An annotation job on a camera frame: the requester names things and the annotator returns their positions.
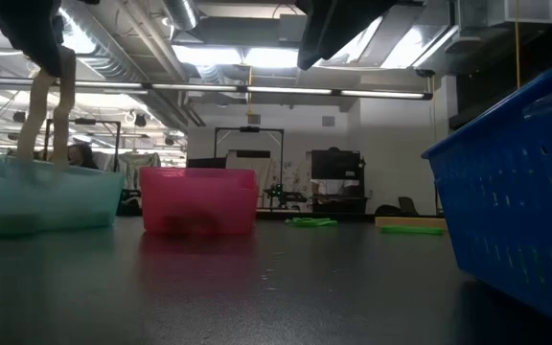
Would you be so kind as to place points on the draped light cloth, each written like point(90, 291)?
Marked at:
point(139, 163)

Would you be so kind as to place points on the green rubber band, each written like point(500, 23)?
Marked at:
point(410, 230)
point(326, 223)
point(297, 221)

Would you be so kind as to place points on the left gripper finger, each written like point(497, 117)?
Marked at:
point(41, 52)

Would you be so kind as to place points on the black flat screen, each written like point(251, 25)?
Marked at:
point(206, 163)

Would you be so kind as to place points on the teal plastic basket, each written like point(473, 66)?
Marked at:
point(65, 201)

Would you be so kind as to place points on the black background robot arm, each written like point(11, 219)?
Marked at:
point(285, 195)

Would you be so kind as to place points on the silver ribbed air duct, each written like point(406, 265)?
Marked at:
point(127, 57)

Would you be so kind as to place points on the dark monitor desk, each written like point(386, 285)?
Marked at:
point(338, 203)

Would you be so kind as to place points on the red plastic basket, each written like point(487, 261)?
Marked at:
point(199, 201)

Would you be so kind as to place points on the blue plastic basket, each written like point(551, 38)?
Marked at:
point(520, 191)

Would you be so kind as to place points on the dark background chair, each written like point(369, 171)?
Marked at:
point(409, 205)

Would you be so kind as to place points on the black bag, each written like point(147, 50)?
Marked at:
point(387, 210)

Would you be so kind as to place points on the black monitor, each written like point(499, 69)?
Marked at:
point(336, 165)

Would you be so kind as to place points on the black security camera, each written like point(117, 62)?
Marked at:
point(424, 73)

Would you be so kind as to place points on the round silver air duct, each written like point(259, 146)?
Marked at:
point(182, 12)

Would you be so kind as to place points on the black frame stand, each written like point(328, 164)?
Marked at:
point(249, 129)
point(84, 121)

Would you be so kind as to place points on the tan rubber band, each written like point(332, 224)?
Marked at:
point(410, 221)
point(36, 115)

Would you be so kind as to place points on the grey wall vent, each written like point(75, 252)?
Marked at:
point(328, 121)
point(254, 119)

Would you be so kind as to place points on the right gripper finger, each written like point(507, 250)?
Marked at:
point(328, 29)

